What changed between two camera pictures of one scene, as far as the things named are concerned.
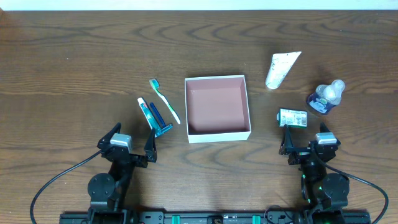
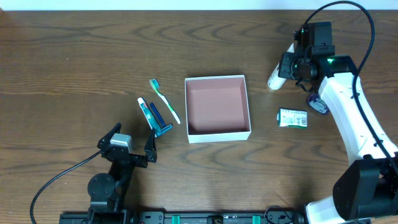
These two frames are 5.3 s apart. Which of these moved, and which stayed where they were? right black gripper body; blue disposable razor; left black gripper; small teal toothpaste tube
Moved: right black gripper body
Stayed: small teal toothpaste tube; blue disposable razor; left black gripper
